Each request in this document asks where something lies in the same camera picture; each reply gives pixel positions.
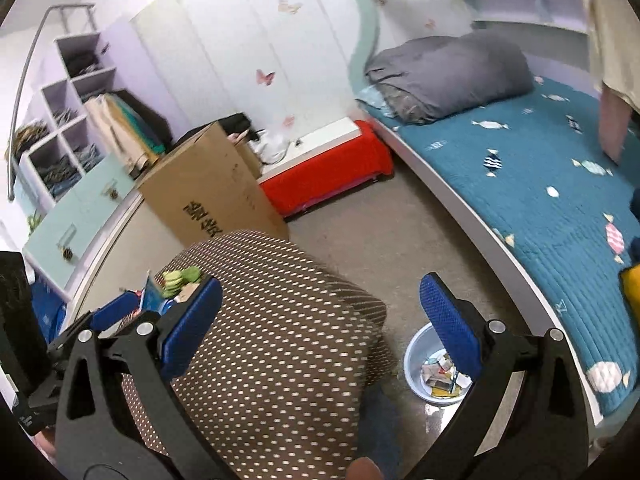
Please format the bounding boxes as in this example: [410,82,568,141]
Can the blue white carton box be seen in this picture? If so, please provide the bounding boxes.
[140,273,175,315]

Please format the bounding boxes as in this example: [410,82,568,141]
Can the light blue trash bin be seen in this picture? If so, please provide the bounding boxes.
[404,323,472,408]

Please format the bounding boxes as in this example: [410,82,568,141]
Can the green snack pieces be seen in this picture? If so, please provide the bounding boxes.
[162,266,202,299]

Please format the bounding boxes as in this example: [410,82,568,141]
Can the white cabinet with drawers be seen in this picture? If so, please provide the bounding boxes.
[20,154,134,301]

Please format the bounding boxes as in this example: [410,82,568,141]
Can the brown cardboard box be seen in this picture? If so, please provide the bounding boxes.
[137,122,290,246]

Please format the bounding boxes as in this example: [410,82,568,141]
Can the person's jeans leg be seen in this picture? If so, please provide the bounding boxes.
[345,384,401,479]

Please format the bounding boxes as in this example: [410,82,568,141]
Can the white cube shelf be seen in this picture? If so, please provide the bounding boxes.
[11,32,115,214]

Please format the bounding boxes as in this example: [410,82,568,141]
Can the brown polka dot tablecloth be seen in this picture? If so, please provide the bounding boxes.
[119,228,396,480]

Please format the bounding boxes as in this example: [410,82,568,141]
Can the hanging clothes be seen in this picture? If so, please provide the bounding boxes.
[85,91,172,179]

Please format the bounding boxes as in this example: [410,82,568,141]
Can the yellow pillow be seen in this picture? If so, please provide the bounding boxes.
[618,263,640,318]

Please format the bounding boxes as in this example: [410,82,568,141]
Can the white plastic bag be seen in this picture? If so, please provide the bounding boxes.
[248,130,290,165]

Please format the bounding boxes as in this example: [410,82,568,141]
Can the teal quilted bed cover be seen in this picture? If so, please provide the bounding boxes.
[368,77,639,416]

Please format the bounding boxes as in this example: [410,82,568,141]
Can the red storage bench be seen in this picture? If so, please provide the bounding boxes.
[260,120,394,218]

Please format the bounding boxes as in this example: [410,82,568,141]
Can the white wardrobe doors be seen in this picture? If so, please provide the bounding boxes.
[132,0,359,140]

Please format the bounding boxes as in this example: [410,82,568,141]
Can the metal handrail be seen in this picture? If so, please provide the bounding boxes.
[6,3,98,202]

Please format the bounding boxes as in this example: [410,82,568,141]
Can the grey folded blanket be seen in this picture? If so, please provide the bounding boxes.
[364,30,534,125]

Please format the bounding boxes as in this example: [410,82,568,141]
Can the teal bunk bed frame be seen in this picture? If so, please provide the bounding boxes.
[349,0,639,437]

